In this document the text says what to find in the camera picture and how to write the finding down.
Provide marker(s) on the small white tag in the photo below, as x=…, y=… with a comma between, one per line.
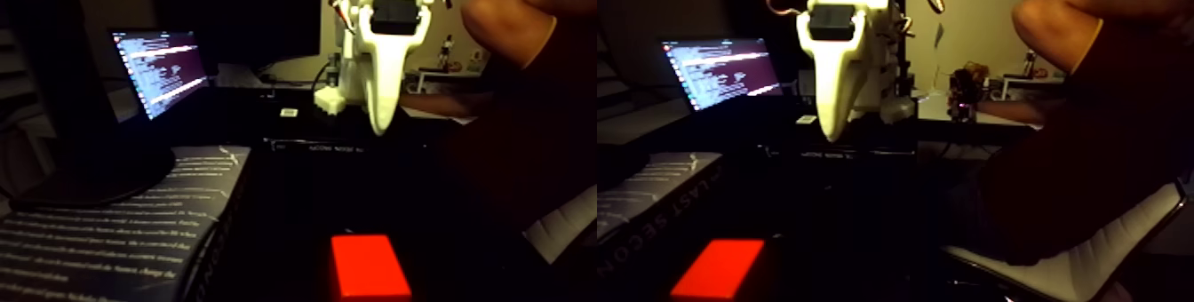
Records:
x=289, y=113

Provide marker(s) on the black flat box with lettering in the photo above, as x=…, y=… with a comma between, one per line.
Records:
x=317, y=144

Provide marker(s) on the grey box with printed text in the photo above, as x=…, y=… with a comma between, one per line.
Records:
x=93, y=248

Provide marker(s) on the red cube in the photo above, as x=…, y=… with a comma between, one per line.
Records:
x=369, y=265

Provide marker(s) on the black wide monitor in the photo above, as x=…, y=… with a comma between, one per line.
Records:
x=242, y=15

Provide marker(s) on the person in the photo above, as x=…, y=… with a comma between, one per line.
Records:
x=508, y=19

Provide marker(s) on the dark monitor with round stand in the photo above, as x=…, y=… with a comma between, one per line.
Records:
x=56, y=80

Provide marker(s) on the open laptop lit screen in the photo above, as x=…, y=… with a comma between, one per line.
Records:
x=160, y=71

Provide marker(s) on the white office chair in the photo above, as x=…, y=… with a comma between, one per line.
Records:
x=560, y=229

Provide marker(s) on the small figurine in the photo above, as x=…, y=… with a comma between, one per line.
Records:
x=446, y=52

